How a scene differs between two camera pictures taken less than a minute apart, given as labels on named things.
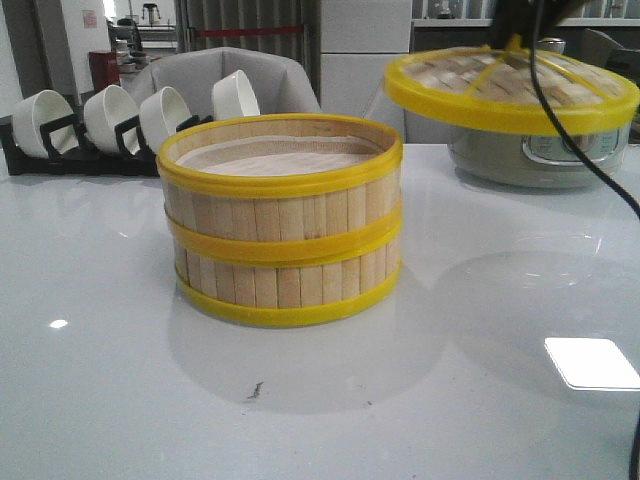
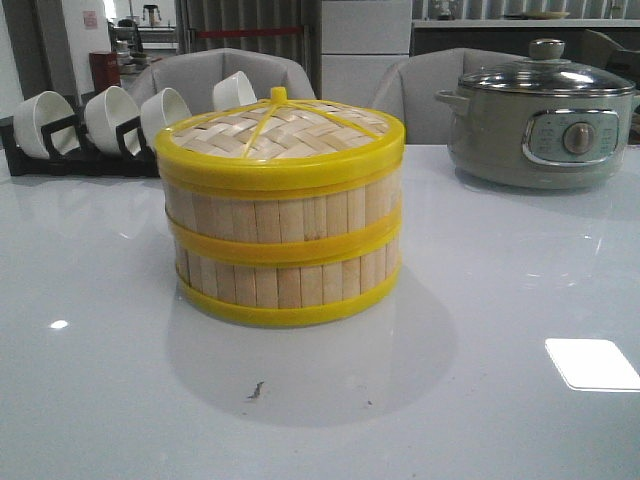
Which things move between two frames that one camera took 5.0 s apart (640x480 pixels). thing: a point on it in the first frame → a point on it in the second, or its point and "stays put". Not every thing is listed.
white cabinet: x=357 y=40 stays put
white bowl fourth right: x=233 y=96 stays put
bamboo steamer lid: x=496 y=89 → x=283 y=139
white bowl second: x=103 y=112 stays put
